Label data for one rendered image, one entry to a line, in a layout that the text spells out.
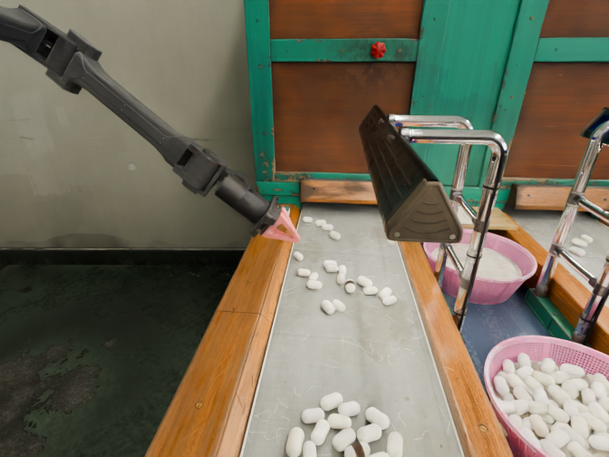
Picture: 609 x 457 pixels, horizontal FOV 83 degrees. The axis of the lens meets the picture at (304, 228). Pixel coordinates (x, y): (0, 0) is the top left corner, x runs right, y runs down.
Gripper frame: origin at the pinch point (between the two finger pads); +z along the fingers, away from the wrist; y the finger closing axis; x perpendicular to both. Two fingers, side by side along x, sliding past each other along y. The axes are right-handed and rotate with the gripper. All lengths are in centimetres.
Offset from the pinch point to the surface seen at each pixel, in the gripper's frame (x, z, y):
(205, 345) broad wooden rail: 16.1, -4.5, -22.8
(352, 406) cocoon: 0.4, 15.5, -32.3
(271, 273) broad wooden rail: 11.4, 1.7, 0.6
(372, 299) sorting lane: -1.6, 21.4, -4.1
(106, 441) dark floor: 111, 1, 3
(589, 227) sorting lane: -47, 77, 39
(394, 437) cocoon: -3.3, 19.6, -36.6
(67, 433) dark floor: 120, -11, 4
